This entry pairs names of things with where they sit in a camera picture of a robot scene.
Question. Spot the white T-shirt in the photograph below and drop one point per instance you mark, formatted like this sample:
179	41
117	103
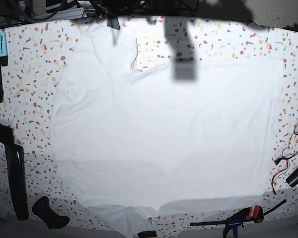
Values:
182	137

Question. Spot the black clip at table edge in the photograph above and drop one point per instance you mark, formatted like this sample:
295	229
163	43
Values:
113	22

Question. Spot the small black rectangular device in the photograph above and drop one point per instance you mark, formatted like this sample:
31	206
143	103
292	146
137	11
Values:
147	234

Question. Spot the black and orange bar clamp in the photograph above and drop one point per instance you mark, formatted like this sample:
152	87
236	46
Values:
249	214

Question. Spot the light blue highlighter pen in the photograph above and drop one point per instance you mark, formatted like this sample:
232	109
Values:
3	49

